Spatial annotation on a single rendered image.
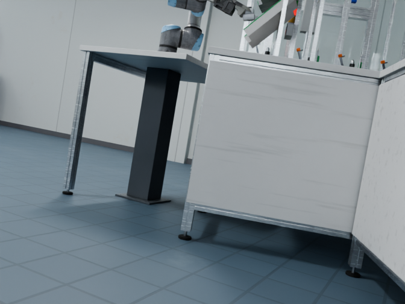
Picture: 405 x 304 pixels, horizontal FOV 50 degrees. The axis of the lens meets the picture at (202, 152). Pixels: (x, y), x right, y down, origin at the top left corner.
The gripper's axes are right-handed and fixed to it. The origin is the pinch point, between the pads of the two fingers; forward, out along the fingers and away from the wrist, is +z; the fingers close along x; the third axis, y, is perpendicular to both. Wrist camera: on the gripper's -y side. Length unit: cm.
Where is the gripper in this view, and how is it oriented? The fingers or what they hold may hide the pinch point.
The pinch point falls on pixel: (250, 10)
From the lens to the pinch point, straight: 252.6
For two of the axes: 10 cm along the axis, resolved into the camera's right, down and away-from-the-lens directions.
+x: -2.4, 1.0, -9.6
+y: -4.7, 8.6, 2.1
